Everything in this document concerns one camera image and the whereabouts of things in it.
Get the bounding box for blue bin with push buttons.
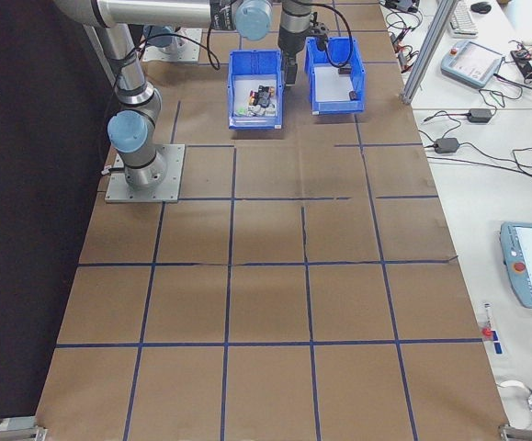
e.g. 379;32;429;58
226;49;286;131

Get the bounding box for blue bin with dark parts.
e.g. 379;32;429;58
304;36;368;116

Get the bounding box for black desktop device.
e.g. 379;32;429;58
383;0;422;14

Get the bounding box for black power adapter brick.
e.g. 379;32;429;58
468;107;497;124
432;137;461;154

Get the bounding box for white computer keyboard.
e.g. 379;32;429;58
448;0;480;38

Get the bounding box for teach pendant with tilted screen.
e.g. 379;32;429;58
439;40;508;91

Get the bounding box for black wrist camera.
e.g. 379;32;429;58
309;22;330;51

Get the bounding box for grey switch contact blocks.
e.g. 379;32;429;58
245;103;278;119

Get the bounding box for tall aluminium profile post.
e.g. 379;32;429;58
400;0;456;105

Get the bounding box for black adapter cable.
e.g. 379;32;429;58
421;85;524;125
419;137;532;187

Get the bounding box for black frame cover sheet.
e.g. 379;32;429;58
0;0;143;422

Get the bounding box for white strap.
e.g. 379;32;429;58
496;379;532;396

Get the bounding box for aluminium table corner rail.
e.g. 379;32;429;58
0;415;49;441
497;422;532;441

